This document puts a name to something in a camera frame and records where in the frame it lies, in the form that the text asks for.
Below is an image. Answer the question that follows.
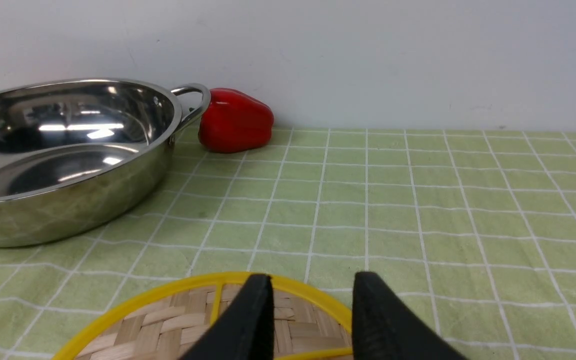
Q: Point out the yellow woven bamboo steamer lid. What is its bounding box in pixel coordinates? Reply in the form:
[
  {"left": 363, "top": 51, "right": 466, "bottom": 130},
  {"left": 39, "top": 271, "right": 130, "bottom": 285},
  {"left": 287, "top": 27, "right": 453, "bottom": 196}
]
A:
[{"left": 54, "top": 272, "right": 354, "bottom": 360}]

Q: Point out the green checked tablecloth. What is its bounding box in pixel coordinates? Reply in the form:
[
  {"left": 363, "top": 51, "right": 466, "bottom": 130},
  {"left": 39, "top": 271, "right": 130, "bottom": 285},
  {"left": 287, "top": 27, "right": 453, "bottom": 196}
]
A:
[{"left": 0, "top": 129, "right": 576, "bottom": 360}]

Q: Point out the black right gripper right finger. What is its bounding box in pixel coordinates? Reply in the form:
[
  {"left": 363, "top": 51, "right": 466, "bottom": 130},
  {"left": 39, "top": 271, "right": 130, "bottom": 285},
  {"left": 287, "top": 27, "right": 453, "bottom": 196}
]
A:
[{"left": 351, "top": 271, "right": 466, "bottom": 360}]

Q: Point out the stainless steel pot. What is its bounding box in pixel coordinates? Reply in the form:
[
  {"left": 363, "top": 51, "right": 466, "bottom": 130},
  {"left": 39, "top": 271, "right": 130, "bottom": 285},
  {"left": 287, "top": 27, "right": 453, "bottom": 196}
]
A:
[{"left": 0, "top": 79, "right": 211, "bottom": 248}]

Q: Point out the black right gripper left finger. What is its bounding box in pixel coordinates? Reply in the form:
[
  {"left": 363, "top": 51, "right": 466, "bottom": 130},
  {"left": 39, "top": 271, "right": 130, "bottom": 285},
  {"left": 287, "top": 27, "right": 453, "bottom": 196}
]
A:
[{"left": 180, "top": 273, "right": 275, "bottom": 360}]

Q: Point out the red bell pepper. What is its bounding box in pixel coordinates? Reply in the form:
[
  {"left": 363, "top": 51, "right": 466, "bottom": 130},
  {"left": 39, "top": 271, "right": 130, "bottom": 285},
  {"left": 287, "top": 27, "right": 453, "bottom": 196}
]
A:
[{"left": 198, "top": 88, "right": 274, "bottom": 154}]

